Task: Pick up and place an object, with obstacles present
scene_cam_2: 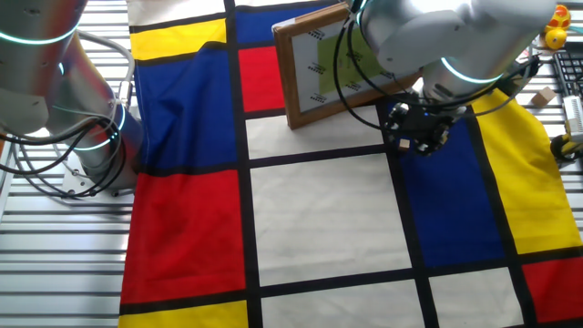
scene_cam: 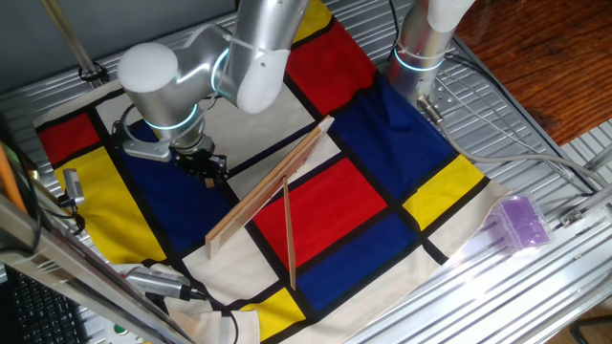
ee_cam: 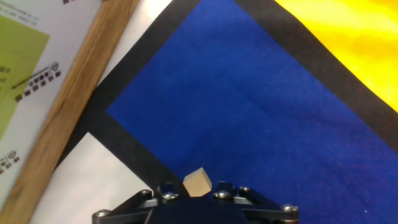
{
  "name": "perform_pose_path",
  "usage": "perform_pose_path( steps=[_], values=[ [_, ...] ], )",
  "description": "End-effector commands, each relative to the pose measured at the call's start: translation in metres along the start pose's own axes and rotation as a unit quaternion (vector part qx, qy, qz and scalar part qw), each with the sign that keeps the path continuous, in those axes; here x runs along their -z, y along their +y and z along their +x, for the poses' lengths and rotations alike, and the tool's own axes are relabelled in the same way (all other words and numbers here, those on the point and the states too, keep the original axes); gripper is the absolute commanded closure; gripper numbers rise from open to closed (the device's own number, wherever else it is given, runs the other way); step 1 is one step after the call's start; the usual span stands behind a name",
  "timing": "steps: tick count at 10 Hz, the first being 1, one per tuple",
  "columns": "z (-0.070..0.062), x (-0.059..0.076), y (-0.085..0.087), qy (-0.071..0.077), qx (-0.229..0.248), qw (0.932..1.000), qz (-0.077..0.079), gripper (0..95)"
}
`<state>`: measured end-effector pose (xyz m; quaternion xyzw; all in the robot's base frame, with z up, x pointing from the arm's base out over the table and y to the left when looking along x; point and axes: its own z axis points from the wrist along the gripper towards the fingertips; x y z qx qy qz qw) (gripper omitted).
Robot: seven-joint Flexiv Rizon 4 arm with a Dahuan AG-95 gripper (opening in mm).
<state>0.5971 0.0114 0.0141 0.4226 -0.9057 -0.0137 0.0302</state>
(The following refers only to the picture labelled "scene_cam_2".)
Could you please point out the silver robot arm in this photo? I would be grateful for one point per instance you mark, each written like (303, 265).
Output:
(455, 27)

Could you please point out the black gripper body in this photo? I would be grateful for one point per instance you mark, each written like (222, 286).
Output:
(428, 123)

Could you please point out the silver ribbed camera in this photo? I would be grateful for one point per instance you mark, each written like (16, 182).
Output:
(574, 116)

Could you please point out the orange yellow duck toy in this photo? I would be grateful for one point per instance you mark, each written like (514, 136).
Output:
(559, 18)

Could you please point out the yellow black clamp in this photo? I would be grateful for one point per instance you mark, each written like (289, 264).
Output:
(562, 148)

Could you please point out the colour block patterned cloth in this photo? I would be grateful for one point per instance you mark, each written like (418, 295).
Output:
(328, 218)

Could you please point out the wooden block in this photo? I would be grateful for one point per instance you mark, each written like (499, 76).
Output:
(543, 96)

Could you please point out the wooden picture frame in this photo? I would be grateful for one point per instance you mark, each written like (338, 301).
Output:
(284, 73)

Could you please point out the black keyboard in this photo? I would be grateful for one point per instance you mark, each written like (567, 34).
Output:
(569, 70)

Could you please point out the small wooden cube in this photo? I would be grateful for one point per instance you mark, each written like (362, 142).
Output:
(404, 144)

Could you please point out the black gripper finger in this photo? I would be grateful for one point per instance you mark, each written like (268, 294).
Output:
(395, 120)
(430, 145)

